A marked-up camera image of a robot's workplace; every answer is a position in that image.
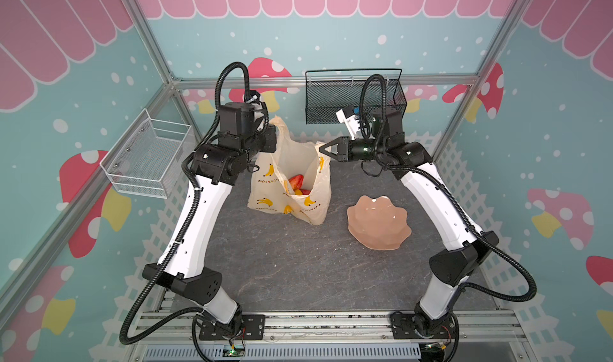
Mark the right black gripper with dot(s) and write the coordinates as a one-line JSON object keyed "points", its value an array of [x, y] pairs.
{"points": [[344, 148]]}

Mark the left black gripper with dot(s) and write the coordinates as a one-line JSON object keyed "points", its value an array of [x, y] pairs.
{"points": [[269, 133]]}

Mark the banana print plastic bag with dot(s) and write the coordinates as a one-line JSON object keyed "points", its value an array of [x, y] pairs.
{"points": [[268, 195]]}

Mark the red orange strawberry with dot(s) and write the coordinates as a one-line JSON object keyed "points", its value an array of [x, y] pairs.
{"points": [[296, 182]]}

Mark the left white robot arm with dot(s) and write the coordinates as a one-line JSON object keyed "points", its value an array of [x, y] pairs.
{"points": [[181, 267]]}

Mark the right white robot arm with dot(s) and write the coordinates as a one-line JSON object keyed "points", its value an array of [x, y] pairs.
{"points": [[466, 244]]}

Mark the peach wavy plate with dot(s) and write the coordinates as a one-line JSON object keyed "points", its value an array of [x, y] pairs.
{"points": [[378, 224]]}

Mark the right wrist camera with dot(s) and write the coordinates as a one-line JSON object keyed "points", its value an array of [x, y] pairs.
{"points": [[350, 119]]}

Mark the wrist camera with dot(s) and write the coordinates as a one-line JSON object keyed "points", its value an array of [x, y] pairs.
{"points": [[255, 99], [350, 119]]}

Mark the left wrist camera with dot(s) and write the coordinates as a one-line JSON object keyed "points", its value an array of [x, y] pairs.
{"points": [[255, 99]]}

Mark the black wire basket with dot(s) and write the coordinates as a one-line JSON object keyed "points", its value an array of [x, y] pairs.
{"points": [[330, 90]]}

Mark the white wire basket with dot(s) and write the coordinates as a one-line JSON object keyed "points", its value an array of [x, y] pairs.
{"points": [[146, 160]]}

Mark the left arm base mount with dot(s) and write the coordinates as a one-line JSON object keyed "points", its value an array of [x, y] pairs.
{"points": [[249, 327]]}

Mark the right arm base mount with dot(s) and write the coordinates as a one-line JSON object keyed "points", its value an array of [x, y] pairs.
{"points": [[418, 326]]}

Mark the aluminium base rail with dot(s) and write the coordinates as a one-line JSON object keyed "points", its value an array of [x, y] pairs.
{"points": [[473, 335]]}

